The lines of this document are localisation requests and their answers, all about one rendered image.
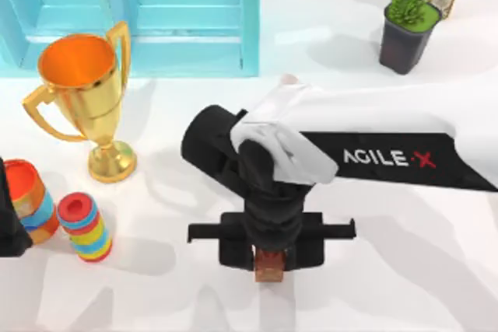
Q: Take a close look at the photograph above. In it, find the dark pot with green plant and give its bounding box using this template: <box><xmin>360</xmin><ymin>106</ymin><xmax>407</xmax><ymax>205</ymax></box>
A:
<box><xmin>378</xmin><ymin>0</ymin><xmax>441</xmax><ymax>76</ymax></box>

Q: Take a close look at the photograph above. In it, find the orange striped can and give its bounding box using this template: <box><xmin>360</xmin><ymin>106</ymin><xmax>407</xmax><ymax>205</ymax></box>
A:
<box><xmin>2</xmin><ymin>158</ymin><xmax>61</xmax><ymax>246</ymax></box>

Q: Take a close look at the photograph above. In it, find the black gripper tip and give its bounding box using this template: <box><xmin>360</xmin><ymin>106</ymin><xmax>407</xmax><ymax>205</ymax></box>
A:
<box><xmin>0</xmin><ymin>156</ymin><xmax>34</xmax><ymax>260</ymax></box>

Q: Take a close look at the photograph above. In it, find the light blue rack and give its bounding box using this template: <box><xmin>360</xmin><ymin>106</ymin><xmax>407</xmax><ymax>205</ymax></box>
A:
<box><xmin>0</xmin><ymin>0</ymin><xmax>260</xmax><ymax>79</ymax></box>

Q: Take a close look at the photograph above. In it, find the pale grey rounded box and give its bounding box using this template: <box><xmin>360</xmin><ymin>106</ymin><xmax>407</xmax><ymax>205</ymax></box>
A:
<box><xmin>230</xmin><ymin>121</ymin><xmax>340</xmax><ymax>186</ymax></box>

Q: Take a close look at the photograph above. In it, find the small reddish brown block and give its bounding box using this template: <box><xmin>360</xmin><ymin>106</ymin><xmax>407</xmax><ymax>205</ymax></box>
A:
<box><xmin>254</xmin><ymin>246</ymin><xmax>286</xmax><ymax>285</ymax></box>

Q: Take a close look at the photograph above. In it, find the gold trophy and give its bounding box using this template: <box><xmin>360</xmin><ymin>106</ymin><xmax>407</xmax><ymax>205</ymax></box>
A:
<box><xmin>22</xmin><ymin>20</ymin><xmax>139</xmax><ymax>183</ymax></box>

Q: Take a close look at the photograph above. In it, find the stack of coloured rings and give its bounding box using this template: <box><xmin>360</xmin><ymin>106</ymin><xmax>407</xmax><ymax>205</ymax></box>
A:
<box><xmin>55</xmin><ymin>191</ymin><xmax>114</xmax><ymax>264</ymax></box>

